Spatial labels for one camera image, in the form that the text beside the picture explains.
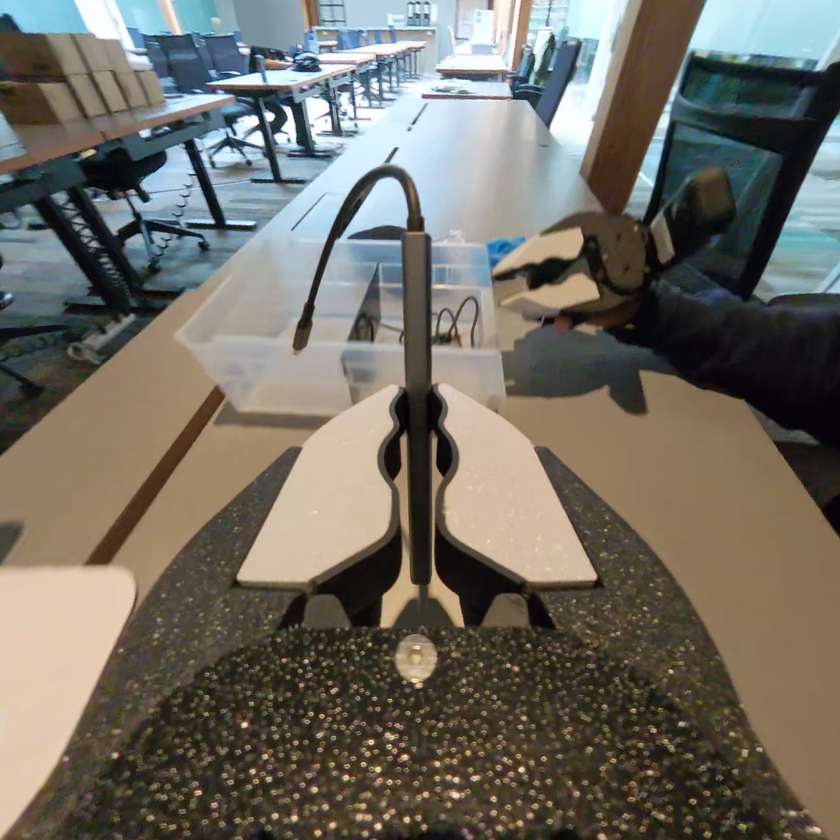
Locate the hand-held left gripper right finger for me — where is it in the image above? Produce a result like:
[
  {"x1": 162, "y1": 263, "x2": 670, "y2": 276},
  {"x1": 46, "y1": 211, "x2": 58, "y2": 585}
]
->
[{"x1": 433, "y1": 382, "x2": 599, "y2": 627}]

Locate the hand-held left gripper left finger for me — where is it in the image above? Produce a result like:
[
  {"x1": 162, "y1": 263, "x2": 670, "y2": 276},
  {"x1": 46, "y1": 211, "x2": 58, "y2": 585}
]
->
[{"x1": 235, "y1": 384, "x2": 404, "y2": 627}]

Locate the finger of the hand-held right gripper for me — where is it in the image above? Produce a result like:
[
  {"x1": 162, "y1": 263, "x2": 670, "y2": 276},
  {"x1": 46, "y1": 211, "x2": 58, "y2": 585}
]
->
[
  {"x1": 492, "y1": 228, "x2": 593, "y2": 283},
  {"x1": 500, "y1": 271, "x2": 602, "y2": 316}
]

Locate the grey usb hub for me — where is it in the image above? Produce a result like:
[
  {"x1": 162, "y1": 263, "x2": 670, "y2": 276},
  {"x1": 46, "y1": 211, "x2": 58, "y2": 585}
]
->
[{"x1": 292, "y1": 164, "x2": 435, "y2": 586}]

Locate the clear plastic organizer box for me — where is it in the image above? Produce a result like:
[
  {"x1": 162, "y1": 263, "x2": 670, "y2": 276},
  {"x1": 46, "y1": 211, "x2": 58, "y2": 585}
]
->
[{"x1": 174, "y1": 233, "x2": 508, "y2": 416}]

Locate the person's right hand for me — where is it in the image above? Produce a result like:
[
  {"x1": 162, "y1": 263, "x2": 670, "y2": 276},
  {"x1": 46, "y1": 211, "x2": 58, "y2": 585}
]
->
[{"x1": 554, "y1": 304, "x2": 639, "y2": 332}]

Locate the black office chair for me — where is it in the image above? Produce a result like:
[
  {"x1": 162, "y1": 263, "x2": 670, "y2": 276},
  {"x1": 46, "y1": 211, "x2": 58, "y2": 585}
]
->
[
  {"x1": 144, "y1": 33, "x2": 256, "y2": 166},
  {"x1": 512, "y1": 36, "x2": 583, "y2": 127},
  {"x1": 84, "y1": 146, "x2": 212, "y2": 271}
]

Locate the white power strip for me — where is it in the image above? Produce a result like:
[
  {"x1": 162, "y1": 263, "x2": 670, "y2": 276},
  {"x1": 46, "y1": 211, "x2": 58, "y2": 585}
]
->
[{"x1": 66, "y1": 314, "x2": 140, "y2": 363}]

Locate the white document stand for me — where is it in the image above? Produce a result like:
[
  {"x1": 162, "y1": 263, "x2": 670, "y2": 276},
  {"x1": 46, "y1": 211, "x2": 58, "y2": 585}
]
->
[{"x1": 0, "y1": 564, "x2": 139, "y2": 821}]

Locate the wood top office desk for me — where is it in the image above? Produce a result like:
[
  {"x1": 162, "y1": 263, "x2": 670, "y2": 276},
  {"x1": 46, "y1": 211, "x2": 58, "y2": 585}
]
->
[{"x1": 206, "y1": 62, "x2": 358, "y2": 186}]

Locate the long wood top desk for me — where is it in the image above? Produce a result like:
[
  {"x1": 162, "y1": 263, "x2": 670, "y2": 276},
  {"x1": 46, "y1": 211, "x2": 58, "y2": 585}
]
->
[{"x1": 0, "y1": 95, "x2": 258, "y2": 317}]

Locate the row of cardboard boxes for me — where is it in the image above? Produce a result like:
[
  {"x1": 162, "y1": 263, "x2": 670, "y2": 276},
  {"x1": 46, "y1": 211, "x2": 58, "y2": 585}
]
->
[{"x1": 0, "y1": 31, "x2": 166, "y2": 127}]

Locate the wooden post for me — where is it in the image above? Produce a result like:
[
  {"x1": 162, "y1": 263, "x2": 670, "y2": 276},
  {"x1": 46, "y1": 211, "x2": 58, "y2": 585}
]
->
[{"x1": 581, "y1": 0, "x2": 707, "y2": 215}]

